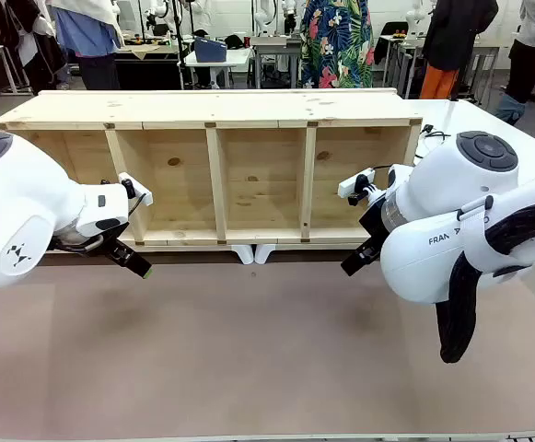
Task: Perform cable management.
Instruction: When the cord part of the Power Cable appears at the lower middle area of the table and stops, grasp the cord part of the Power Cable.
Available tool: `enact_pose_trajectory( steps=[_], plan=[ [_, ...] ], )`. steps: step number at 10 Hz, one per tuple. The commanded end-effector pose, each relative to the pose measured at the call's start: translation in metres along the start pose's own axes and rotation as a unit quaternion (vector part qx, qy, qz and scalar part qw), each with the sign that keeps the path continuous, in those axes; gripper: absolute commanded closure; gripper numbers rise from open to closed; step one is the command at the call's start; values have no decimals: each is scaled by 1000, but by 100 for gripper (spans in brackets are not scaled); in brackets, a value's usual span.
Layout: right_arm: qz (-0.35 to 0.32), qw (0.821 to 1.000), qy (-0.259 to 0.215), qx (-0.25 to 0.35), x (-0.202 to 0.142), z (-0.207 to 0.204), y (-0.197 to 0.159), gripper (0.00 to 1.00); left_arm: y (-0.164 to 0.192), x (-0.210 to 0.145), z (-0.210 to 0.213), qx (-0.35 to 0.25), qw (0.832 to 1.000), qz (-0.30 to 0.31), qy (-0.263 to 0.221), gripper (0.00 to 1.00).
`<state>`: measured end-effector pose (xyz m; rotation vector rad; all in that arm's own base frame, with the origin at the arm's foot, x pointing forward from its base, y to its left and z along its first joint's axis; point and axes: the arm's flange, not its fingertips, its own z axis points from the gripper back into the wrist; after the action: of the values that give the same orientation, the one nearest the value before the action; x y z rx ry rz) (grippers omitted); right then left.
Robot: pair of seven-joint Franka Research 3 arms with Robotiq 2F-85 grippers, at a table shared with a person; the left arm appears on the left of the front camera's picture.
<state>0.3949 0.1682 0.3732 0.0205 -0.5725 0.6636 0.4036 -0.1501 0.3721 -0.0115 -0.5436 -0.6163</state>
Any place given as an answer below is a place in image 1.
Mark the grey background table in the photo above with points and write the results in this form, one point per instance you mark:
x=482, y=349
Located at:
x=271, y=43

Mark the blue box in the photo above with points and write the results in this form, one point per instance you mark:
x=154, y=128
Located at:
x=209, y=50

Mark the person in blue shirt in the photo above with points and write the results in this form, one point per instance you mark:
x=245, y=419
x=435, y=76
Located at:
x=89, y=37

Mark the person in black trousers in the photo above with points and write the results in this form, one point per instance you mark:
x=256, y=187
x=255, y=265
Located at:
x=531, y=50

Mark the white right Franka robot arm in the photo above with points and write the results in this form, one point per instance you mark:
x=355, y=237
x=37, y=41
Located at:
x=433, y=258

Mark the blue bag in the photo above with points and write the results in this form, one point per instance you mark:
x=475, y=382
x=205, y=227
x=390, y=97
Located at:
x=508, y=110

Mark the white background table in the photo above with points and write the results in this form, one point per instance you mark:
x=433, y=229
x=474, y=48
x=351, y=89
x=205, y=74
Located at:
x=237, y=57

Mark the black stand pole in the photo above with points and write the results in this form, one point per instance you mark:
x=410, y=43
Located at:
x=180, y=46

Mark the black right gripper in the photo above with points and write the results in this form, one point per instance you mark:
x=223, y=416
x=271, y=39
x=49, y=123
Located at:
x=376, y=225

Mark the light wooden compartment shelf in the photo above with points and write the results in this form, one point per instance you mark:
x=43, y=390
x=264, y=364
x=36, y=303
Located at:
x=202, y=108

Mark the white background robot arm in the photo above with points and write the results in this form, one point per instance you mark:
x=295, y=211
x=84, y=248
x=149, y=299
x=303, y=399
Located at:
x=415, y=18
x=264, y=16

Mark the person in dark clothes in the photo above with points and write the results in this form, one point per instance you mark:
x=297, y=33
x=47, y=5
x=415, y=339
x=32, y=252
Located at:
x=32, y=46

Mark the person in floral shirt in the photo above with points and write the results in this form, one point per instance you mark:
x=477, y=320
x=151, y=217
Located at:
x=336, y=46

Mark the black workbench with cardboard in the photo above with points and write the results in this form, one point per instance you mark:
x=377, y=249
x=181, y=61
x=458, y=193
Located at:
x=149, y=69

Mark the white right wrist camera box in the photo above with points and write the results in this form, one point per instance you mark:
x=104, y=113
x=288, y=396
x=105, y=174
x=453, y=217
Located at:
x=353, y=182

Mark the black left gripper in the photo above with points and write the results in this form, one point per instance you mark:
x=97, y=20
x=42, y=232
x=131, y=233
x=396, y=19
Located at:
x=112, y=243

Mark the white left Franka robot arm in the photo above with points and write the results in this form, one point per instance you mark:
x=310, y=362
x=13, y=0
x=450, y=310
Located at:
x=18, y=207

